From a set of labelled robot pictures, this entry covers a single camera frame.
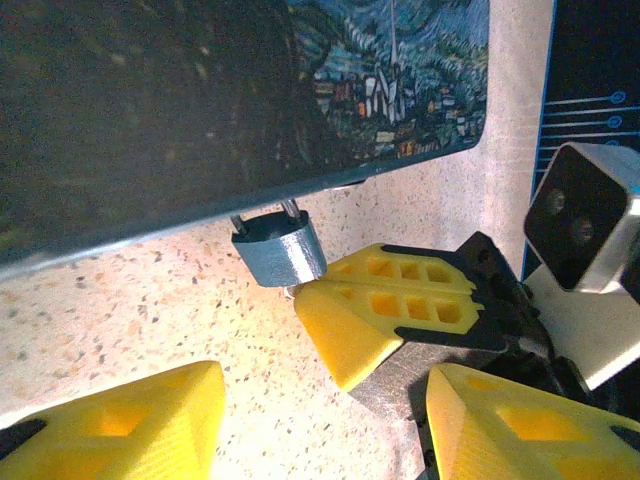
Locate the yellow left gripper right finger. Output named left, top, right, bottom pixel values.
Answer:
left=424, top=363, right=640, bottom=480

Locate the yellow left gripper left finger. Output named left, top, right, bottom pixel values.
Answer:
left=0, top=360, right=227, bottom=480

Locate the small silver-blue padlock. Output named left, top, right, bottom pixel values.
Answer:
left=229, top=198, right=330, bottom=290

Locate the starry night print tin box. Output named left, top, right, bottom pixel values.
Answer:
left=0, top=0, right=490, bottom=267

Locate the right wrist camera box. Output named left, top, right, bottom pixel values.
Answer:
left=522, top=141, right=640, bottom=392

